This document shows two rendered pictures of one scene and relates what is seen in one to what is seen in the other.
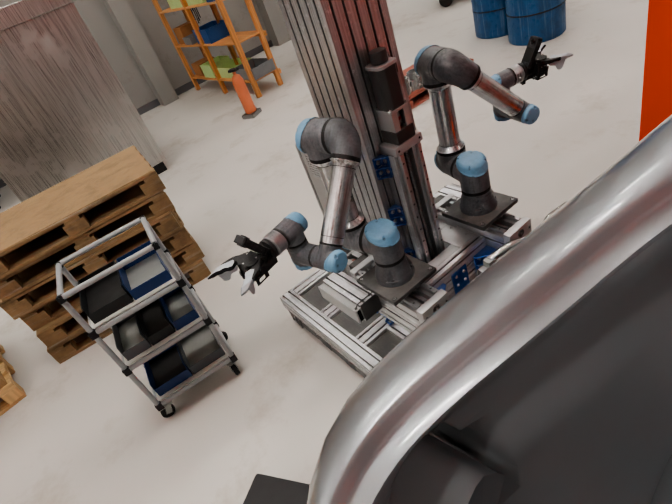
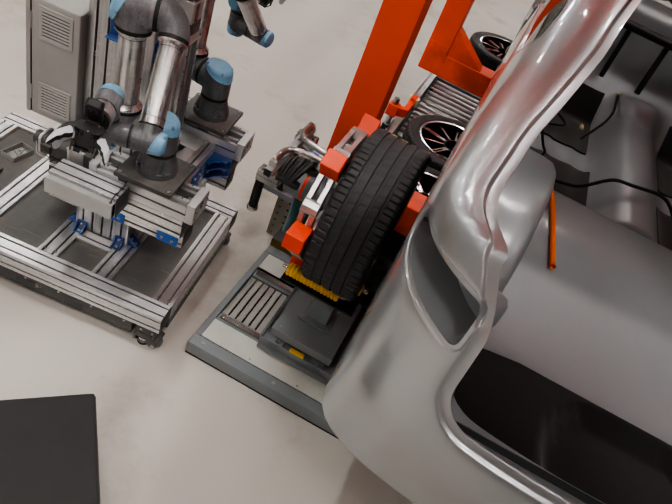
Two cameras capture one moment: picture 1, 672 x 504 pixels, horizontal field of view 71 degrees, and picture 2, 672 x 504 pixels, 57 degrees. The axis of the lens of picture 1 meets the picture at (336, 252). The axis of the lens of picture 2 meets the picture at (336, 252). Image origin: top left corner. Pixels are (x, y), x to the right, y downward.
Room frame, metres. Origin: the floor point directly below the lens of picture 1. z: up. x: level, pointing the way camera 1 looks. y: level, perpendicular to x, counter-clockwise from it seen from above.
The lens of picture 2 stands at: (0.00, 1.15, 2.30)
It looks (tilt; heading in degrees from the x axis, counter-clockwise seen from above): 40 degrees down; 294
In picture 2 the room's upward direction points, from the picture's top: 24 degrees clockwise
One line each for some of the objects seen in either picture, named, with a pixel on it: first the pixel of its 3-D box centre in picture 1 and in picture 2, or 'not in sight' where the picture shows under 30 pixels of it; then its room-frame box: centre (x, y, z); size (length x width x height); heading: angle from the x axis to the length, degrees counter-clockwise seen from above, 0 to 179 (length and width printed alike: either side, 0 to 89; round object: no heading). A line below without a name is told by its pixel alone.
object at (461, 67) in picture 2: not in sight; (482, 67); (1.41, -3.08, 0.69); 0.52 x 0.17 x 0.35; 17
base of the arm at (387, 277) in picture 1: (392, 264); (158, 157); (1.39, -0.18, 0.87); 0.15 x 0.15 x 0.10
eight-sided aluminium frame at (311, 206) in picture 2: not in sight; (328, 195); (0.92, -0.65, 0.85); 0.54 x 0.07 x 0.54; 107
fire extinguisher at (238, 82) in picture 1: (242, 92); not in sight; (6.65, 0.36, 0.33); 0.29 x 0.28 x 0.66; 97
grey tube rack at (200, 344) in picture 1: (156, 321); not in sight; (2.15, 1.07, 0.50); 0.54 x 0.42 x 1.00; 107
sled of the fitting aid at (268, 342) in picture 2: not in sight; (315, 325); (0.77, -0.72, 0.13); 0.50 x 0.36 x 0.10; 107
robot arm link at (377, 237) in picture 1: (382, 240); (160, 130); (1.39, -0.17, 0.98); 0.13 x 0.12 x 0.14; 39
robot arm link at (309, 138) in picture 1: (338, 189); (130, 67); (1.49, -0.09, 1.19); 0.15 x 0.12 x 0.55; 39
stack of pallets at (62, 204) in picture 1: (99, 247); not in sight; (3.43, 1.69, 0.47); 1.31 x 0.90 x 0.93; 107
